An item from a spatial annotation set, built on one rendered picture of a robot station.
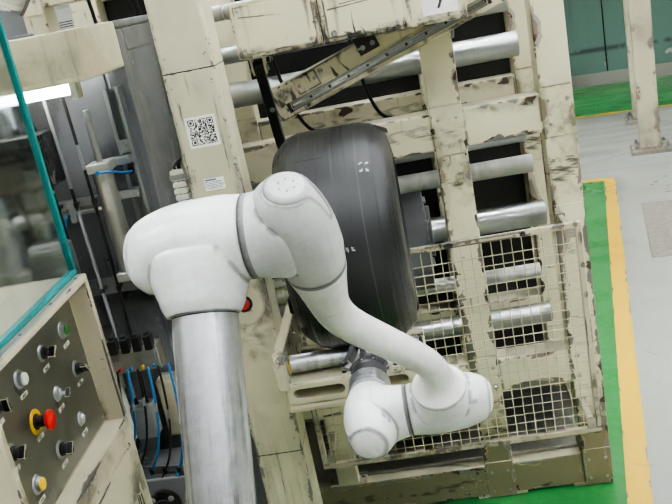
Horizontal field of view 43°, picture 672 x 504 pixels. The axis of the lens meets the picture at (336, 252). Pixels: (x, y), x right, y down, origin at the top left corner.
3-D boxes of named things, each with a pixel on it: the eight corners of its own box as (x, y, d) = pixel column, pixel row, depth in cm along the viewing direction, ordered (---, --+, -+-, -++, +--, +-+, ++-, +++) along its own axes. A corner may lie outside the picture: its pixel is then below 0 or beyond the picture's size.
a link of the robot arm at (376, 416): (350, 424, 178) (412, 413, 177) (349, 473, 164) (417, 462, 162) (338, 381, 174) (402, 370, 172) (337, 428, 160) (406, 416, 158)
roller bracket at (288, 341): (278, 394, 213) (270, 358, 210) (293, 330, 251) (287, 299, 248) (291, 392, 213) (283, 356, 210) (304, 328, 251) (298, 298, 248)
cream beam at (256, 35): (239, 62, 225) (226, 4, 220) (252, 53, 249) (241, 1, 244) (469, 17, 218) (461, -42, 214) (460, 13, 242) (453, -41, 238)
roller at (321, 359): (289, 368, 220) (287, 376, 216) (285, 352, 218) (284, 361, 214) (424, 347, 216) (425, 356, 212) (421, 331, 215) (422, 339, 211)
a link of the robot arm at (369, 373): (343, 383, 174) (344, 367, 179) (351, 419, 178) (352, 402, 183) (388, 376, 173) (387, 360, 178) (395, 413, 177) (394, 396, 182)
